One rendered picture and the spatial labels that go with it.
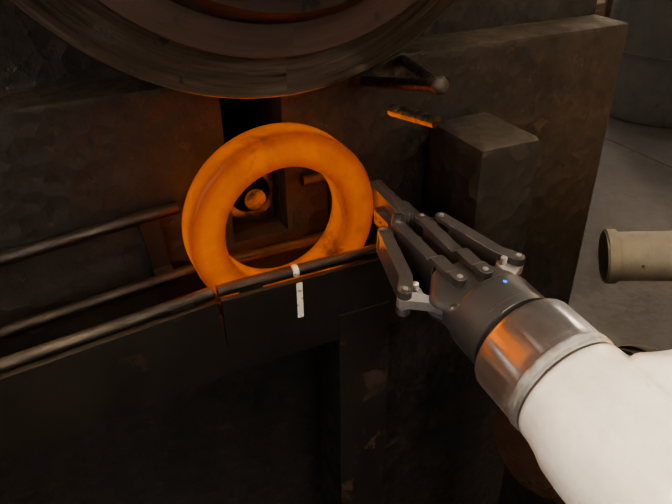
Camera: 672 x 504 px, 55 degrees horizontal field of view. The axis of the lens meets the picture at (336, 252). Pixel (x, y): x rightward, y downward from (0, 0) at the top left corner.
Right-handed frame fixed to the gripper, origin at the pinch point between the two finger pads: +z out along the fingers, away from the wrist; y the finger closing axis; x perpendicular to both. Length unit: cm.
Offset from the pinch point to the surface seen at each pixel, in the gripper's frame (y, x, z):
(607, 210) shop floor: 139, -82, 83
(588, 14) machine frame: 35.7, 11.6, 14.5
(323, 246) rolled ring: -6.5, -3.5, 1.2
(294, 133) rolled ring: -9.7, 9.6, 0.8
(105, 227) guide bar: -26.1, 0.6, 6.6
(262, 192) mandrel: -10.0, -0.7, 9.0
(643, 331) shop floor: 97, -77, 29
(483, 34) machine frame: 17.9, 11.8, 12.0
